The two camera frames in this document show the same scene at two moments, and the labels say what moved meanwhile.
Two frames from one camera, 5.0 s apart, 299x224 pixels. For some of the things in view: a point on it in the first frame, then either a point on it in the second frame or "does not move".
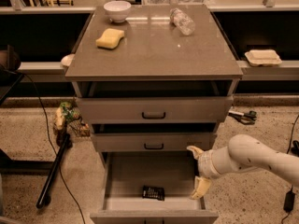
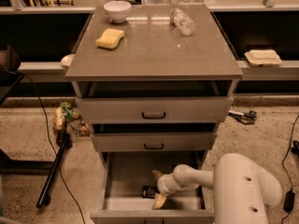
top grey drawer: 154,109 does not move
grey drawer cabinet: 152,80 does not move
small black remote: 154,192 does not move
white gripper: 206,164 to 163,184
